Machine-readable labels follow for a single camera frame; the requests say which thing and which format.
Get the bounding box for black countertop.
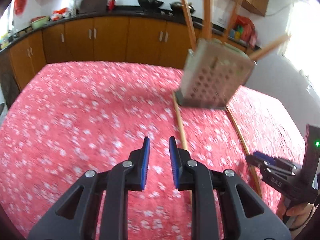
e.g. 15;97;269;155
1;5;251;53

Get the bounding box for red white plastic bag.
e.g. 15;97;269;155
50;8;71;21

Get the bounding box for person right hand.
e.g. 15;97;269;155
276;195;319;239

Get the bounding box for red hanging plastic bag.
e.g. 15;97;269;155
14;0;27;16

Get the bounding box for black wok on stove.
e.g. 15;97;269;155
137;0;164;11

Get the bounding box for lower wooden kitchen cabinets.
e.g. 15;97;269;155
1;16;191;107

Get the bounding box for dark cutting board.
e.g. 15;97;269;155
79;0;108;14

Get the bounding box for lidded dark pot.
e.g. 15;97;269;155
170;2;195;15

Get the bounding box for red floral tablecloth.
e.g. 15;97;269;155
1;62;305;239

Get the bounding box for red bag and bottles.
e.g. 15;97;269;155
229;15;257;49

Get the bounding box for red bottle on counter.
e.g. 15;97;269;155
108;0;116;11

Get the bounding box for beige perforated utensil holder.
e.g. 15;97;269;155
175;38;256;109

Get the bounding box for green basin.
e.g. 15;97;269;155
30;16;49;29

